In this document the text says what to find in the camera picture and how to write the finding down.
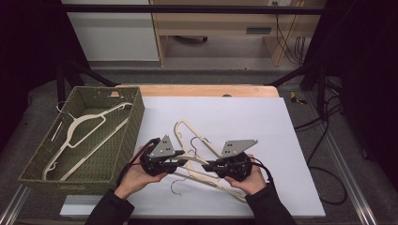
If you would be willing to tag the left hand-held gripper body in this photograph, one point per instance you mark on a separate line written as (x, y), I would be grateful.
(161, 148)

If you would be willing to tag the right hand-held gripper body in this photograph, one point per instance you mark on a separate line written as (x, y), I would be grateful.
(234, 165)

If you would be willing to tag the cream plastic clothes hanger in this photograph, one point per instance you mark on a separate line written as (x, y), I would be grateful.
(219, 187)
(184, 131)
(73, 125)

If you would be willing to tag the green woven basket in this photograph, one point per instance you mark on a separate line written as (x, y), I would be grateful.
(125, 140)

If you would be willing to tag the person's right hand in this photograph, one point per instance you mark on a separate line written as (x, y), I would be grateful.
(250, 182)

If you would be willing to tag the person's left hand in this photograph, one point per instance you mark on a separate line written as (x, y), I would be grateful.
(137, 178)

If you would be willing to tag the white board work surface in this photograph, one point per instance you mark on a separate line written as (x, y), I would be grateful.
(250, 118)

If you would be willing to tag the yellow and black tool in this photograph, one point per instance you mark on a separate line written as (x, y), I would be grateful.
(295, 98)

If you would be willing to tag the black metal stand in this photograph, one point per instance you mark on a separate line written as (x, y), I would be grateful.
(81, 73)
(309, 73)

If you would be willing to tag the white cabinet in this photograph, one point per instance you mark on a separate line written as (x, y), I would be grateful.
(112, 34)

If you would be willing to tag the beige wooden desk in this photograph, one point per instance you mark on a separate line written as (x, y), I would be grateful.
(219, 23)

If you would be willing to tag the black horizontal bar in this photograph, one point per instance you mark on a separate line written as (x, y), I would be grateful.
(187, 9)

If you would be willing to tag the black curtain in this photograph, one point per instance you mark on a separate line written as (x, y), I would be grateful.
(28, 47)
(359, 47)

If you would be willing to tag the white power strip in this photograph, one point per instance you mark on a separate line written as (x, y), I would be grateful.
(281, 2)

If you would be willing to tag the aluminium rail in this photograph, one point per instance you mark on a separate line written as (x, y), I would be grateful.
(12, 206)
(344, 162)

